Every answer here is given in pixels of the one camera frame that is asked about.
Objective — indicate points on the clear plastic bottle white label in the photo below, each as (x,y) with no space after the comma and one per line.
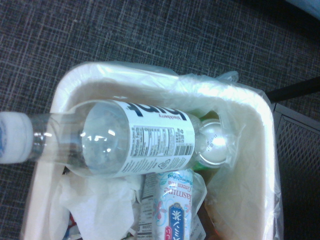
(140,142)

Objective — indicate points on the white printed label packaging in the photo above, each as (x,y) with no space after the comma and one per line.
(146,200)

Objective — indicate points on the grey metal mesh panel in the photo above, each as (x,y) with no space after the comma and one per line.
(300,162)

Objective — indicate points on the light blue object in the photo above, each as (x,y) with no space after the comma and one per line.
(307,6)

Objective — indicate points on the white crumpled tissue paper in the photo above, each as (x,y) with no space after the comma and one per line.
(100,200)

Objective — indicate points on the silver aluminium can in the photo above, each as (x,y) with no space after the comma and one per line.
(215,147)

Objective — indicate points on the beige plastic trash bin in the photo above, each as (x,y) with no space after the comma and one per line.
(260,160)

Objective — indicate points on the black metal bar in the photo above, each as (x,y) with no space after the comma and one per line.
(295,88)

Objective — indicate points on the jasmine green tea bottle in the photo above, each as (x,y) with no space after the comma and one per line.
(175,210)

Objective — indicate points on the clear plastic bin liner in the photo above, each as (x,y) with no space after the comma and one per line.
(200,87)

